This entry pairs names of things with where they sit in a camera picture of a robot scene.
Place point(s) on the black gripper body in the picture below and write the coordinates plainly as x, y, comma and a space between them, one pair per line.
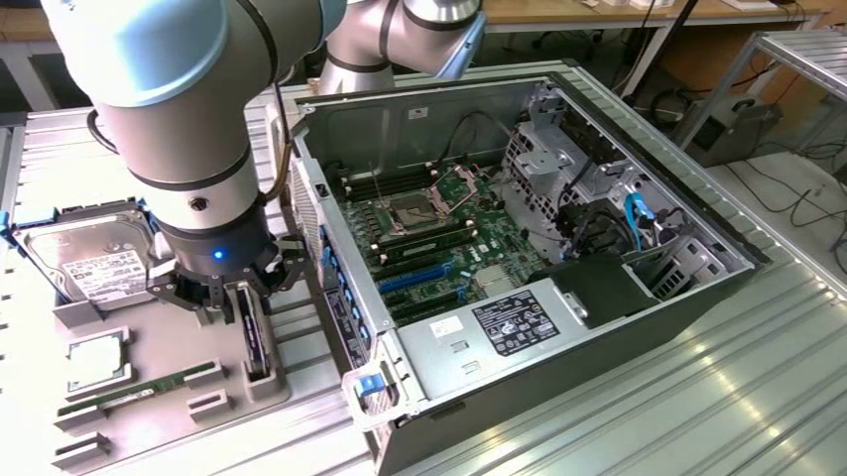
219, 248

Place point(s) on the black RAM module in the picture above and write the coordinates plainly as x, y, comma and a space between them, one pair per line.
255, 337

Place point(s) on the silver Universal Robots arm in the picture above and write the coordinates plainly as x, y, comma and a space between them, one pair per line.
186, 149

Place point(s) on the grey parts rack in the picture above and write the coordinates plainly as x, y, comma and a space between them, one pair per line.
159, 342

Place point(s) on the silver hard disk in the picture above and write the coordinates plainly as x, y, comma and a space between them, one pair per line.
93, 258

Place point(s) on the blue expansion slot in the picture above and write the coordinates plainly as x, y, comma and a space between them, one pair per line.
411, 278

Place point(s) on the silver CPU chip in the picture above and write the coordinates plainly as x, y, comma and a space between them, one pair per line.
98, 363

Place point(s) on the thin locking lever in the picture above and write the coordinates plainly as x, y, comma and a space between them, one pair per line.
379, 188

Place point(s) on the CPU socket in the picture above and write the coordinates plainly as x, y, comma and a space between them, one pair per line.
410, 214

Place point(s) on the green RAM stick with label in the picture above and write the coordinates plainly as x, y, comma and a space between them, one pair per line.
430, 244

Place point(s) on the black expansion slot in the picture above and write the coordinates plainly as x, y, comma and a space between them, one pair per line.
430, 302

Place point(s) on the black RAM slot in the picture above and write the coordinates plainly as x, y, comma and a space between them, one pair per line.
387, 182

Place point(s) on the blue case latch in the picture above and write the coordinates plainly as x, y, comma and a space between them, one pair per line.
371, 386

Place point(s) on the green motherboard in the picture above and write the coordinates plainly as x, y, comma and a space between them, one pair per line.
463, 243

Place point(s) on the metal socket cover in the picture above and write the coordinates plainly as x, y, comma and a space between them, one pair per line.
457, 182

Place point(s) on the silver chipset heatsink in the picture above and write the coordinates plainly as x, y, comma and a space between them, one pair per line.
497, 281

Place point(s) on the grey power supply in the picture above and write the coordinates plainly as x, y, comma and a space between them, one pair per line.
483, 342

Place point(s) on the metal disk bay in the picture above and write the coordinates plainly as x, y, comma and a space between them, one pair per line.
543, 173

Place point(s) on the black open PC case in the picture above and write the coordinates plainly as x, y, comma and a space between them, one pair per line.
562, 377

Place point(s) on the black plastic shroud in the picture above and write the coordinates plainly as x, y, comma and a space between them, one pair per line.
599, 290

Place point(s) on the grey equipment box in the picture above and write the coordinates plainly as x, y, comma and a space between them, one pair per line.
729, 131

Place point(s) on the wooden desk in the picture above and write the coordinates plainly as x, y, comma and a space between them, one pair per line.
629, 12

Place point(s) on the metal frame table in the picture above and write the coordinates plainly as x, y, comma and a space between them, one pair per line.
801, 59

